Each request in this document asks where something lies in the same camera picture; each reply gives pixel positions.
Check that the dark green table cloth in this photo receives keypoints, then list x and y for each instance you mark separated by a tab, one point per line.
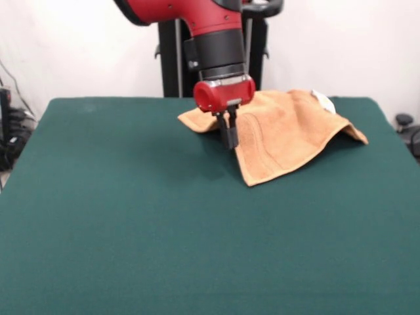
98	229

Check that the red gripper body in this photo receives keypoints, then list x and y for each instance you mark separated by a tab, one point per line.
223	96

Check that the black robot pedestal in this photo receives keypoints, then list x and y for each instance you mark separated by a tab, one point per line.
170	65

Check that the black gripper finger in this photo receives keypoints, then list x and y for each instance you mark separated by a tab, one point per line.
233	131
224	131

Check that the black equipment box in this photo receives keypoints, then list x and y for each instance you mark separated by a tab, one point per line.
5	108

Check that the orange terry towel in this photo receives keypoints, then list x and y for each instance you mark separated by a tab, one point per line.
288	138

